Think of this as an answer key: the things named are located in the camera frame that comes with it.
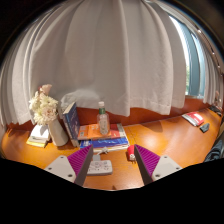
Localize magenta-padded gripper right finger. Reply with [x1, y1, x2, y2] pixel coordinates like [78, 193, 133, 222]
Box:
[133, 144, 184, 186]

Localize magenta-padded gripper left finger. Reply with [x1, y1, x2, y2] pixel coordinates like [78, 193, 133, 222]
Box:
[43, 144, 95, 187]

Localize red and white charger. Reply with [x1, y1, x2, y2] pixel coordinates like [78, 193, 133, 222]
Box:
[126, 144, 137, 162]

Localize white ceramic vase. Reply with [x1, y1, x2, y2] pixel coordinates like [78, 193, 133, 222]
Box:
[47, 118, 70, 147]

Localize yellow flat book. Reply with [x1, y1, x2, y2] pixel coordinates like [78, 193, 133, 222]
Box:
[25, 137, 48, 149]

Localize white flat book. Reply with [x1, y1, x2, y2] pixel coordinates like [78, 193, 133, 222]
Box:
[29, 124, 51, 143]

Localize orange flat book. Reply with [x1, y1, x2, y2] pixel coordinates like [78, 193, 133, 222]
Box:
[76, 122, 127, 141]

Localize blue upright book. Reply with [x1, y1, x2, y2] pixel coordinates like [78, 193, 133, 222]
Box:
[62, 101, 81, 142]

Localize dark chair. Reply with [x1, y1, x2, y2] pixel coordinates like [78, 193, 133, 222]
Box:
[203, 130, 224, 164]

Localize small black object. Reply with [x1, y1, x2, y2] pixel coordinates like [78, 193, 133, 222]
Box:
[198, 122, 211, 134]

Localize red and white book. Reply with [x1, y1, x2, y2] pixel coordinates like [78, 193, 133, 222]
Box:
[181, 111, 205, 128]

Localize clear plastic bottle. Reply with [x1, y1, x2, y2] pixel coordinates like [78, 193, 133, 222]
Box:
[96, 100, 111, 136]

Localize white and pink flower bouquet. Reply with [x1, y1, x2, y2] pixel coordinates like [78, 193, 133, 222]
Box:
[28, 83, 60, 126]

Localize window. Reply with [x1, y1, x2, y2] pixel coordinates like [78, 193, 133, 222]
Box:
[169, 14, 208, 98]

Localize white curtain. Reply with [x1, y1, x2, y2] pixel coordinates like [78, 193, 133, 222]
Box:
[0, 0, 224, 127]

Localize white power strip cable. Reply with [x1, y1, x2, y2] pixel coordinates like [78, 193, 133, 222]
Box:
[92, 145, 110, 162]

